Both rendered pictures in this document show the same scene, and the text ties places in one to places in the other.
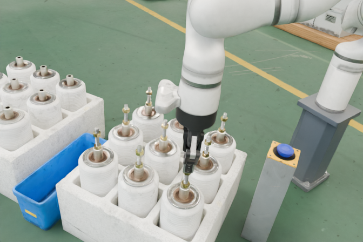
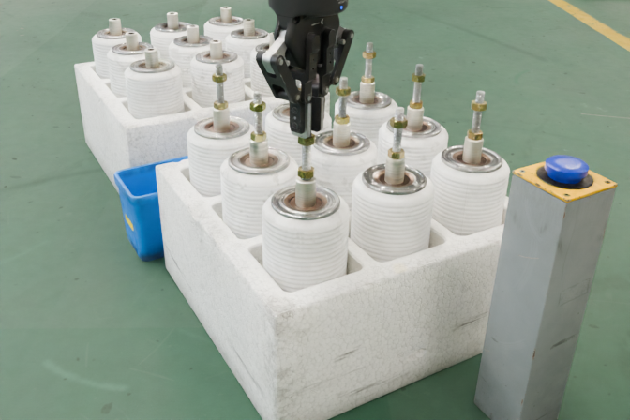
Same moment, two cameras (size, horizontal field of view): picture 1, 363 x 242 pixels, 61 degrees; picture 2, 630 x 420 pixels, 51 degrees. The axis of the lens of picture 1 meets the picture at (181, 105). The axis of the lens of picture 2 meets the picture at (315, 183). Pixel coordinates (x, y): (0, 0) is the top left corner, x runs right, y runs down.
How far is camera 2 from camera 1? 46 cm
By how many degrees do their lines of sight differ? 33
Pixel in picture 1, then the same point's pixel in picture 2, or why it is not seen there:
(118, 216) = (203, 224)
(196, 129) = (284, 11)
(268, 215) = (520, 343)
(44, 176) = not seen: hidden behind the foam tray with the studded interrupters
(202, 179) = (369, 199)
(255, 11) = not seen: outside the picture
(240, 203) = not seen: hidden behind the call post
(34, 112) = (194, 73)
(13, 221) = (112, 235)
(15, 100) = (183, 59)
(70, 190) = (168, 176)
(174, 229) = (270, 262)
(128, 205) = (227, 210)
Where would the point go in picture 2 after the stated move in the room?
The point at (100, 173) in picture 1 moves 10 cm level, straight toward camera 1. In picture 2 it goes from (208, 148) to (168, 180)
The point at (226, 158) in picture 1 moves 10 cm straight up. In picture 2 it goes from (470, 199) to (480, 122)
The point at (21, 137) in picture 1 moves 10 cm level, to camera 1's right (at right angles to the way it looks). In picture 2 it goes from (157, 101) to (198, 115)
